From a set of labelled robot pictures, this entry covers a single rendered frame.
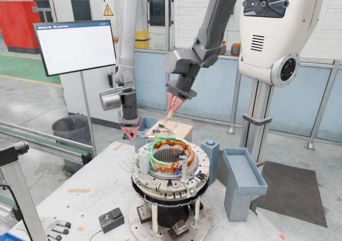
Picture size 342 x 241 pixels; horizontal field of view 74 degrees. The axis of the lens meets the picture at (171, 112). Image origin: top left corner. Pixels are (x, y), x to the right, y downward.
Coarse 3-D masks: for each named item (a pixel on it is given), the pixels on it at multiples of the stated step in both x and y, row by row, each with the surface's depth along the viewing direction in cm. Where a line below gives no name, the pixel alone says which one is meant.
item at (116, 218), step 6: (114, 210) 101; (120, 210) 103; (102, 216) 100; (108, 216) 100; (114, 216) 99; (120, 216) 100; (102, 222) 97; (108, 222) 97; (114, 222) 98; (120, 222) 100; (102, 228) 97; (108, 228) 98; (114, 228) 100
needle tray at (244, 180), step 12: (228, 156) 107; (240, 156) 107; (228, 168) 98; (240, 168) 99; (252, 168) 97; (228, 180) 103; (240, 180) 92; (252, 180) 92; (264, 180) 86; (228, 192) 103; (240, 192) 85; (252, 192) 85; (264, 192) 85; (228, 204) 104; (240, 204) 98; (228, 216) 104; (240, 216) 101
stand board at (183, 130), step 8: (160, 120) 130; (168, 120) 130; (152, 128) 122; (160, 128) 122; (168, 128) 122; (176, 128) 122; (184, 128) 122; (192, 128) 124; (168, 136) 115; (176, 136) 115; (184, 136) 115
